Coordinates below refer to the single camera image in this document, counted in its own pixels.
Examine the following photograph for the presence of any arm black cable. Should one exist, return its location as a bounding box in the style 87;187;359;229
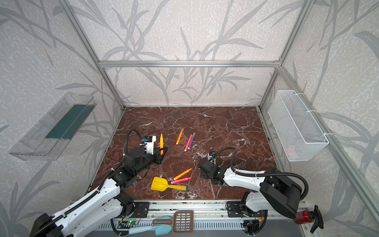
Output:
29;129;145;237
214;147;309;201

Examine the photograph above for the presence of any clear plastic wall tray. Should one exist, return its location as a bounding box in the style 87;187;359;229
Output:
9;92;97;161

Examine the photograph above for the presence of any white wire basket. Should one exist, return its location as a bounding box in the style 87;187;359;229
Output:
268;90;329;162

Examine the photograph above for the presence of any pink marker pen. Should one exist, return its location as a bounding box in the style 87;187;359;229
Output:
184;134;193;152

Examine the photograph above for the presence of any light blue spatula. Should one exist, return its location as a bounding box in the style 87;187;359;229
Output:
128;216;173;236

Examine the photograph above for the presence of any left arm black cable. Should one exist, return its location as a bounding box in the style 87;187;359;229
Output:
29;129;145;237

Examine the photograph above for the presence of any aluminium front rail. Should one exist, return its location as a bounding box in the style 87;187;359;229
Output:
88;199;311;232

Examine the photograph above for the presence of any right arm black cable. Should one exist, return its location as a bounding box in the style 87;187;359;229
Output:
214;147;309;201

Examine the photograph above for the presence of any red spray bottle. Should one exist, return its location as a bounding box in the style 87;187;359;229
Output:
294;205;324;234

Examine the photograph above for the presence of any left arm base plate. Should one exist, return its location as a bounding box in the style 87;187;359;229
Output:
124;201;150;219

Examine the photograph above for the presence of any small circuit board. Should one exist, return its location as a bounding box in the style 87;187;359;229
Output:
117;220;139;229

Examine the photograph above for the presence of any orange marker pen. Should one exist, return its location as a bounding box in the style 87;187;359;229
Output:
176;128;184;145
160;133;164;156
174;168;192;180

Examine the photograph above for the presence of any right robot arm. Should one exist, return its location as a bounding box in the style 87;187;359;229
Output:
197;158;309;219

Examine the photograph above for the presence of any red marker pen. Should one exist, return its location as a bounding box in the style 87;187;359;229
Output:
171;177;192;185

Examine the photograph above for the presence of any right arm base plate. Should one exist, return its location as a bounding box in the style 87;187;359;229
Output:
226;201;265;218

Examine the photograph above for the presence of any purple marker pen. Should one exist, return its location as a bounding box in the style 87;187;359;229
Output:
189;132;196;149

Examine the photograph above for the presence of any yellow toy shovel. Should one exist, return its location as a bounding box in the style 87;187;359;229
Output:
151;177;187;192

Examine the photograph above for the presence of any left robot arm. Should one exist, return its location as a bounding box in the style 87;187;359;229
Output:
30;147;168;237

